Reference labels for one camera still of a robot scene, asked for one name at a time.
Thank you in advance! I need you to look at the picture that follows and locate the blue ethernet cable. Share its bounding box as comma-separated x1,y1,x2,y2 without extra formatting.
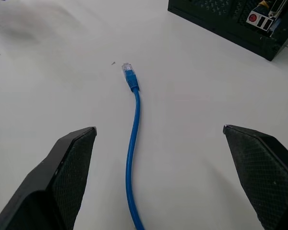
121,62,145,230

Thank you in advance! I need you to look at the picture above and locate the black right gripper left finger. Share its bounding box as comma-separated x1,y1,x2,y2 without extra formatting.
0,126,98,230

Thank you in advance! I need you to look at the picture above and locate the black computer case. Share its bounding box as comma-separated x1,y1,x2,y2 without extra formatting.
167,0,288,62

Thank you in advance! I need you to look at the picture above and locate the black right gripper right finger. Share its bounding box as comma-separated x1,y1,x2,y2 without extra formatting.
222,124,288,230

